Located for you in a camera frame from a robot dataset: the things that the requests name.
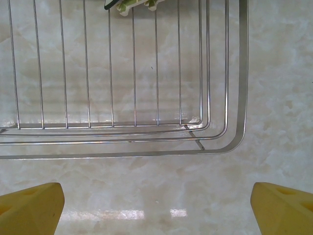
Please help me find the metal wire dish rack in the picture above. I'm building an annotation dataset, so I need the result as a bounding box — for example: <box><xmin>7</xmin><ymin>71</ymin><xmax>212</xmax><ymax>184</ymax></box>
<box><xmin>0</xmin><ymin>0</ymin><xmax>249</xmax><ymax>161</ymax></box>

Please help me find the square white plate dark rim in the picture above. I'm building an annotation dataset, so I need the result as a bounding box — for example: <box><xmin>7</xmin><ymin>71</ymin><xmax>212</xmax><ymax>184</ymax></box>
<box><xmin>104</xmin><ymin>0</ymin><xmax>121</xmax><ymax>10</ymax></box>

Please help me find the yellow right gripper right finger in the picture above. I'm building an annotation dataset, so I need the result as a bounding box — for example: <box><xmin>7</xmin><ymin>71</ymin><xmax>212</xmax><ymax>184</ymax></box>
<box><xmin>251</xmin><ymin>181</ymin><xmax>313</xmax><ymax>235</ymax></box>

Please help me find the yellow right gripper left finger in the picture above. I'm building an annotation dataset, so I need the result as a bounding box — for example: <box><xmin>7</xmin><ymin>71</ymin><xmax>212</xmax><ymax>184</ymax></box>
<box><xmin>0</xmin><ymin>182</ymin><xmax>66</xmax><ymax>235</ymax></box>

